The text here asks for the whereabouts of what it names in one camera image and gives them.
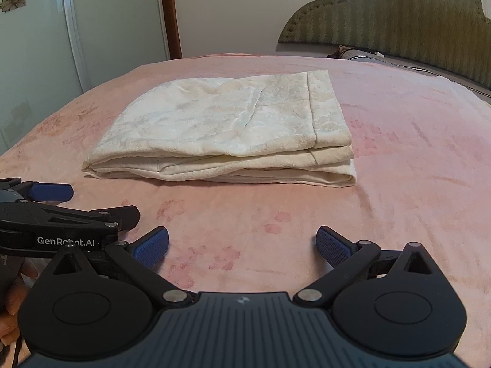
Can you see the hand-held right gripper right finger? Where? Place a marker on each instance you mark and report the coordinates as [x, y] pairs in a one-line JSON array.
[[333, 247]]

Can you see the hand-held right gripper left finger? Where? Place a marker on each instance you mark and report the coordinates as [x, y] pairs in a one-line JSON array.
[[151, 247]]

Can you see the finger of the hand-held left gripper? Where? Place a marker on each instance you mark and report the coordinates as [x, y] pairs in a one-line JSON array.
[[51, 192], [122, 216]]

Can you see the cream pants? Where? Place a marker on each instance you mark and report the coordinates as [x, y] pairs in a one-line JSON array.
[[238, 122]]

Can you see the person's left hand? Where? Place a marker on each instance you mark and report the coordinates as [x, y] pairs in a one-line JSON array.
[[11, 303]]

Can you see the pink blanket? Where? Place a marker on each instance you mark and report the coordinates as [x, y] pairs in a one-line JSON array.
[[268, 218]]

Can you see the frosted glass wardrobe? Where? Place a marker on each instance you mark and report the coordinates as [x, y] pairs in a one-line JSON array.
[[38, 46]]

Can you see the grey striped mattress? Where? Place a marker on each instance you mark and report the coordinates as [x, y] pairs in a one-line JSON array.
[[422, 67]]

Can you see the olive green padded headboard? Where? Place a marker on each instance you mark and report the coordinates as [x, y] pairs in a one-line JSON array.
[[402, 19]]

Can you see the brown wooden wardrobe frame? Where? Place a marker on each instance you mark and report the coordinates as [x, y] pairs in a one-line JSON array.
[[170, 11]]

